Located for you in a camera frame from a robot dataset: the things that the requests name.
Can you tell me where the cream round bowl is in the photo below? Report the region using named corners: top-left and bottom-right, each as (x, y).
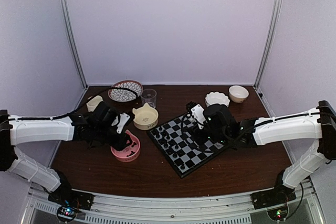
top-left (229, 86), bottom-right (249, 103)

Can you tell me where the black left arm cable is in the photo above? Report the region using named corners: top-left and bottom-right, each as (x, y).
top-left (7, 86), bottom-right (140, 121)

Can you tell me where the aluminium frame post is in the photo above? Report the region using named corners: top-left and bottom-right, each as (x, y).
top-left (60, 0), bottom-right (88, 89)
top-left (254, 0), bottom-right (283, 90)

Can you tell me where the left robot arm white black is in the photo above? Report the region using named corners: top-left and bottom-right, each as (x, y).
top-left (1, 102), bottom-right (134, 205)

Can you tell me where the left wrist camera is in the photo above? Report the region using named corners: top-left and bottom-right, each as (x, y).
top-left (117, 113), bottom-right (131, 134)

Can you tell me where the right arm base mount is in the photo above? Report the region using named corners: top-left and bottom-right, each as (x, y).
top-left (251, 188), bottom-right (296, 209)

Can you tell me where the white mug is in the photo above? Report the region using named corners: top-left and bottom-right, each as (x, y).
top-left (86, 95), bottom-right (103, 112)

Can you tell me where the white scalloped bowl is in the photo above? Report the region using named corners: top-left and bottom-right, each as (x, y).
top-left (205, 91), bottom-right (230, 107)

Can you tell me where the patterned ceramic plate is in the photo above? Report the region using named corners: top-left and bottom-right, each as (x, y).
top-left (108, 80), bottom-right (143, 102)

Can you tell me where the clear drinking glass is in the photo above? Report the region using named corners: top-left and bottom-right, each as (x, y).
top-left (141, 89), bottom-right (157, 108)

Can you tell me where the black white chessboard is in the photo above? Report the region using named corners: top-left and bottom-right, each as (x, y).
top-left (147, 113), bottom-right (224, 178)

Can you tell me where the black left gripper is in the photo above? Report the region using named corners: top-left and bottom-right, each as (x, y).
top-left (94, 125), bottom-right (132, 151)

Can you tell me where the aluminium front rail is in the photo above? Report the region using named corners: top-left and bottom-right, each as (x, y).
top-left (18, 179), bottom-right (327, 223)

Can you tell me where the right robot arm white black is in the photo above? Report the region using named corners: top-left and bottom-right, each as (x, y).
top-left (190, 100), bottom-right (335, 204)

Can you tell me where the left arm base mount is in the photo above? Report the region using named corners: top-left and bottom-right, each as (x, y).
top-left (44, 188), bottom-right (94, 210)

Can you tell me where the pink cat-shaped bowl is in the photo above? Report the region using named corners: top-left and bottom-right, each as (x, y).
top-left (110, 130), bottom-right (141, 163)

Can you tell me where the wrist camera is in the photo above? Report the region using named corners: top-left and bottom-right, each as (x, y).
top-left (186, 102), bottom-right (206, 130)
top-left (117, 113), bottom-right (131, 134)

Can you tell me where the cream cat-shaped bowl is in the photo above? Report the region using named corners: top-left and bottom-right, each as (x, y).
top-left (132, 103), bottom-right (159, 131)

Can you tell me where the right aluminium frame post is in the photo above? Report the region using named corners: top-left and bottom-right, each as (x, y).
top-left (254, 0), bottom-right (283, 90)

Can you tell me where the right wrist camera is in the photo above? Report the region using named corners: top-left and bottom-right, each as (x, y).
top-left (186, 102), bottom-right (206, 130)

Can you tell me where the left aluminium frame post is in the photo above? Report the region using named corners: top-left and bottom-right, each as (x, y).
top-left (60, 0), bottom-right (88, 89)

